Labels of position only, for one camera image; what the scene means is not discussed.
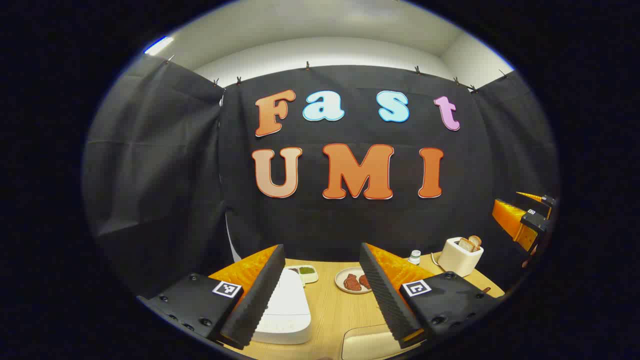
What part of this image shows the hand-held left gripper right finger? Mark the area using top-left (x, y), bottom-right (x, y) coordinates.
top-left (359, 242), bottom-right (503, 350)

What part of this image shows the white toaster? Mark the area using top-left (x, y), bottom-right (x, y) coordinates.
top-left (437, 236), bottom-right (485, 278)

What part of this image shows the white rice cooker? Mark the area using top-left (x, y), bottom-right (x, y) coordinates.
top-left (250, 267), bottom-right (312, 346)

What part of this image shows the ceiling light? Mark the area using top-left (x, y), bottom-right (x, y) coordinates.
top-left (144, 36), bottom-right (175, 56)

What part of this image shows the white round plate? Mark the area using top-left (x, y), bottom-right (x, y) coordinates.
top-left (334, 266), bottom-right (373, 295)

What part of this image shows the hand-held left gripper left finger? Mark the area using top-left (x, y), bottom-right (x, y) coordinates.
top-left (137, 244), bottom-right (286, 351)

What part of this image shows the white divided sauce dish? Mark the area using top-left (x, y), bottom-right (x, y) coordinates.
top-left (287, 265), bottom-right (319, 285)

